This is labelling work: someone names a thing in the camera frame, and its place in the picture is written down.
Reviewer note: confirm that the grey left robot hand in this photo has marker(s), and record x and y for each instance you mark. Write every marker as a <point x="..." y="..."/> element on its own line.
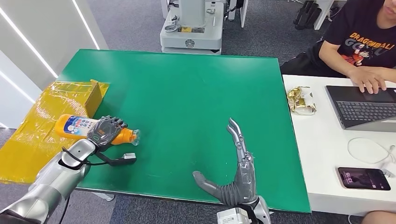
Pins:
<point x="105" y="131"/>

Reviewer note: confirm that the dark grey laptop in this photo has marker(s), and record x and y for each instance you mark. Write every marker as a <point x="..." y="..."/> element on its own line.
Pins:
<point x="362" y="109"/>

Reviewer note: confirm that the gold snack wrapper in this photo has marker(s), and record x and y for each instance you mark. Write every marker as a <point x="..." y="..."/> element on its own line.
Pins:
<point x="300" y="101"/>

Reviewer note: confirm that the yellow taped cardboard box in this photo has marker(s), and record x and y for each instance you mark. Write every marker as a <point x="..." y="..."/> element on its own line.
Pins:
<point x="34" y="148"/>

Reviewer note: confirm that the black smartphone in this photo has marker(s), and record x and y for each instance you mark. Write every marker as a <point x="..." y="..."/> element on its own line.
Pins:
<point x="363" y="179"/>

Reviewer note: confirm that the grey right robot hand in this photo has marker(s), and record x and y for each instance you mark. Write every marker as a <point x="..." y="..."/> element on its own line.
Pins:
<point x="244" y="179"/>

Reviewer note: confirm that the white furniture panel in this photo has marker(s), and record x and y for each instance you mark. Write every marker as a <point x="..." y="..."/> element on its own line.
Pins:
<point x="243" y="12"/>

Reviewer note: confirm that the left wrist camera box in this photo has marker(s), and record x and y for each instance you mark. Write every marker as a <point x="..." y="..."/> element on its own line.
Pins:
<point x="130" y="156"/>

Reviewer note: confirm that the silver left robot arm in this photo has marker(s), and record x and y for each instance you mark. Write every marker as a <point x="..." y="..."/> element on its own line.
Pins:
<point x="52" y="182"/>

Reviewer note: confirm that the person's hand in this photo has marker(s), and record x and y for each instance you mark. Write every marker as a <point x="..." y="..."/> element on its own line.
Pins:
<point x="368" y="79"/>

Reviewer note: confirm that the white furniture leg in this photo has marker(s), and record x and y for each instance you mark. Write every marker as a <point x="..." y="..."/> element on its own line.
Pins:
<point x="324" y="12"/>

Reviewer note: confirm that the white desk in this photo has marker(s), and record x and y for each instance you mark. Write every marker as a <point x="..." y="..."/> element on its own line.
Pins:
<point x="321" y="148"/>

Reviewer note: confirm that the orange bottle with clear cap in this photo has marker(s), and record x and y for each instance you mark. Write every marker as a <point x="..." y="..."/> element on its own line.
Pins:
<point x="71" y="126"/>

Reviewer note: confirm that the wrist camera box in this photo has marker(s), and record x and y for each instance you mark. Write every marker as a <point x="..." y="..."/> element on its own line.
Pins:
<point x="130" y="156"/>
<point x="232" y="216"/>

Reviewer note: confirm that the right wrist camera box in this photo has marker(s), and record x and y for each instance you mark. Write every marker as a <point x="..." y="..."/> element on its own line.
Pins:
<point x="232" y="216"/>

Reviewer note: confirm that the person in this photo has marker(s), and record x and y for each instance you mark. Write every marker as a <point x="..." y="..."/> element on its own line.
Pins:
<point x="355" y="37"/>
<point x="383" y="218"/>

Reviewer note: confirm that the grey column robot base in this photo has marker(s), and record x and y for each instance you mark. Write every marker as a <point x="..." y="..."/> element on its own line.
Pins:
<point x="191" y="34"/>

